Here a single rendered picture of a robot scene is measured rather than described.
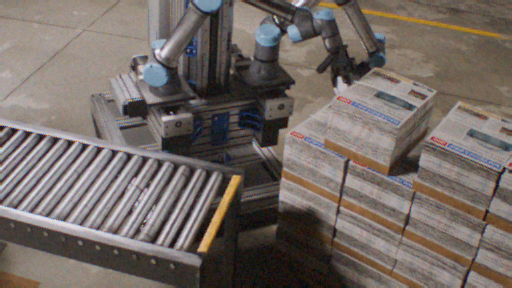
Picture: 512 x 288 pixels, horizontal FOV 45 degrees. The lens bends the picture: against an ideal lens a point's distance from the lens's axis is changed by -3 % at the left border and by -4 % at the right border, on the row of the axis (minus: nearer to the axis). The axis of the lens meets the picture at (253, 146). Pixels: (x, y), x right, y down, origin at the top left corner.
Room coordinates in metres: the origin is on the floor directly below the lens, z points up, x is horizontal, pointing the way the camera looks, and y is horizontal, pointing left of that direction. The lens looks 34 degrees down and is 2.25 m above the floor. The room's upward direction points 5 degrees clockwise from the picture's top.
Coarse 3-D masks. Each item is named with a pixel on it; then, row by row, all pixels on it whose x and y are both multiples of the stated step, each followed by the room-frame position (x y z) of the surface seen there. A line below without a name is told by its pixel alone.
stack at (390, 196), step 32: (320, 128) 2.26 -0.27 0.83; (288, 160) 2.19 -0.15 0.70; (320, 160) 2.10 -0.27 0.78; (352, 160) 2.05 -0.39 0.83; (416, 160) 2.08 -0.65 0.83; (288, 192) 2.17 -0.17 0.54; (352, 192) 2.02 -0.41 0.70; (384, 192) 1.95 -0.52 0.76; (416, 192) 1.88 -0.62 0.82; (288, 224) 2.17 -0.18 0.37; (320, 224) 2.08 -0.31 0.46; (352, 224) 1.99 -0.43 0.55; (416, 224) 1.85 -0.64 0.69; (448, 224) 1.79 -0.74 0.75; (480, 224) 1.73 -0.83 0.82; (288, 256) 2.16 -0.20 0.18; (320, 256) 2.07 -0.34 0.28; (384, 256) 1.91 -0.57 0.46; (416, 256) 1.83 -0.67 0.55; (480, 256) 1.70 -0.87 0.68
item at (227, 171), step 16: (16, 128) 2.12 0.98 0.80; (32, 128) 2.12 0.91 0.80; (48, 128) 2.13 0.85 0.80; (96, 144) 2.05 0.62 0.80; (112, 144) 2.06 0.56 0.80; (128, 160) 2.01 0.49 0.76; (144, 160) 2.00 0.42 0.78; (160, 160) 1.99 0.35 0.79; (176, 160) 1.99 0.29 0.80; (192, 160) 2.00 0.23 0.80; (192, 176) 1.96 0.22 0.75; (208, 176) 1.95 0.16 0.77; (224, 176) 1.93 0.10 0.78; (224, 192) 1.93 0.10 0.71; (240, 192) 1.93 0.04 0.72
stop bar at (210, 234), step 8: (240, 176) 1.90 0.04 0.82; (232, 184) 1.84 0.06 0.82; (232, 192) 1.80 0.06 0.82; (224, 200) 1.75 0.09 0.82; (224, 208) 1.70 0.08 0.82; (216, 216) 1.66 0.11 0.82; (216, 224) 1.62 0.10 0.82; (208, 232) 1.57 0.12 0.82; (208, 240) 1.53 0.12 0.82; (200, 248) 1.49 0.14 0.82; (208, 248) 1.50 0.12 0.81
